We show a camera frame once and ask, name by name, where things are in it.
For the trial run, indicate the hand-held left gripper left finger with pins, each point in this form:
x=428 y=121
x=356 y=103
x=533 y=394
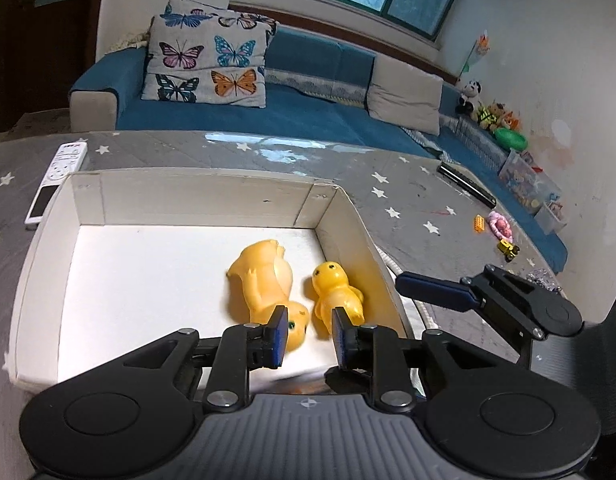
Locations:
x=278 y=341

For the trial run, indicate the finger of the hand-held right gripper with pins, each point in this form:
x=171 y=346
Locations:
x=438 y=292

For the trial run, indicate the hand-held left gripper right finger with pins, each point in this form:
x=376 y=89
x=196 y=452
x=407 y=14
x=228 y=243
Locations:
x=341 y=341

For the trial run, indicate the small yellow duck toy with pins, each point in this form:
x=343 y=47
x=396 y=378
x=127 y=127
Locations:
x=333 y=285

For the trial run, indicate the large yellow duck toy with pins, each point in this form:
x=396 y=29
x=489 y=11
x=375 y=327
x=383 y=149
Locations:
x=260 y=280

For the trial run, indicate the white cardboard box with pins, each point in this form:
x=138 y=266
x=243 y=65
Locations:
x=137 y=260

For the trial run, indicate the small clear plastic container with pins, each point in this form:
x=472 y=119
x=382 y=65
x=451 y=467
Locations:
x=552 y=217

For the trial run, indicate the small shiny beads pile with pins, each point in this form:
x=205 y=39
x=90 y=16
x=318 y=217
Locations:
x=543 y=279

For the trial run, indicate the yellow toy block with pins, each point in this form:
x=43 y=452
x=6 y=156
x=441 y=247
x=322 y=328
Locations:
x=480 y=223

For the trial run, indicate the yellow toy car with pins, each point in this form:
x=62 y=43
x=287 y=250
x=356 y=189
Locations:
x=508 y=250

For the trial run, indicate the pink toy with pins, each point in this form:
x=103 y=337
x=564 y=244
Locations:
x=501 y=225

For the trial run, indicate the grey star print table cover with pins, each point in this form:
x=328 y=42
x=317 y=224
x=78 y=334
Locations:
x=413 y=195

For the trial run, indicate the black remote control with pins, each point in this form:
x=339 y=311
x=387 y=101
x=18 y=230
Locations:
x=465 y=183

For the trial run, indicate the clear plastic toy box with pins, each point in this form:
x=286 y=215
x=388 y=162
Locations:
x=525 y=180

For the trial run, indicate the yellow green plush toy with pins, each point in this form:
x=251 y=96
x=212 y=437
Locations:
x=483 y=117

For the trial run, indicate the orange plush toy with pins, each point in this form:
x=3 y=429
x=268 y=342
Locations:
x=513 y=121

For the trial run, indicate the tan plush toy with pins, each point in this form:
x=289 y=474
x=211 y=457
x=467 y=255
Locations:
x=498 y=110

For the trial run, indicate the plain grey cushion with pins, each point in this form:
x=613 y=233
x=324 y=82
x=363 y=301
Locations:
x=405 y=95

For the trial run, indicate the panda plush toy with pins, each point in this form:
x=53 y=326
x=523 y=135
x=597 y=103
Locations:
x=470 y=95

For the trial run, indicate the blue sofa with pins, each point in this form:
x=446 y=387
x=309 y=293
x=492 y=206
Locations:
x=298 y=110

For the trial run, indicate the white remote control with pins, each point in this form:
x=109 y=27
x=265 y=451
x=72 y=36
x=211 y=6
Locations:
x=57 y=175

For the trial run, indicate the butterfly print pillow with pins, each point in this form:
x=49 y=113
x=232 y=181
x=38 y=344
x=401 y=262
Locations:
x=253 y=21
x=202 y=65

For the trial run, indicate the white knitted cloth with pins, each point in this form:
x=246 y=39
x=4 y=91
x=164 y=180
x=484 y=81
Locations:
x=125 y=41

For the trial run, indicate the dark wooden door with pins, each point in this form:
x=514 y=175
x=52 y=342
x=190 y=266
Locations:
x=17 y=45

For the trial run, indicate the paper flower wall decoration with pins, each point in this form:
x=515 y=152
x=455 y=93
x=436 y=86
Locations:
x=478 y=50

